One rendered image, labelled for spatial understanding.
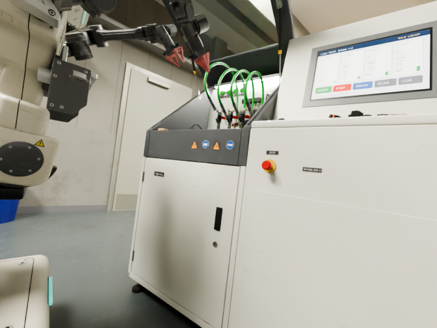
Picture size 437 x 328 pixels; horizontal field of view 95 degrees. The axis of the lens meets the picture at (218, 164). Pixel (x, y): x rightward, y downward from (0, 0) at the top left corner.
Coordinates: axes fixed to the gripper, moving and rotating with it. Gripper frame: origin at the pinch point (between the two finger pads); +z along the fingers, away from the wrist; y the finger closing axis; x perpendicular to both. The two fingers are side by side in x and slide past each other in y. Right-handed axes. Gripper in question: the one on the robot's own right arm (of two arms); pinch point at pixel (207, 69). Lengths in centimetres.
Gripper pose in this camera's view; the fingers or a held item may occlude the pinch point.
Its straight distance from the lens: 103.9
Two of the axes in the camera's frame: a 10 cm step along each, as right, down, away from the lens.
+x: -6.6, -0.6, 7.5
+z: 4.4, 7.8, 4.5
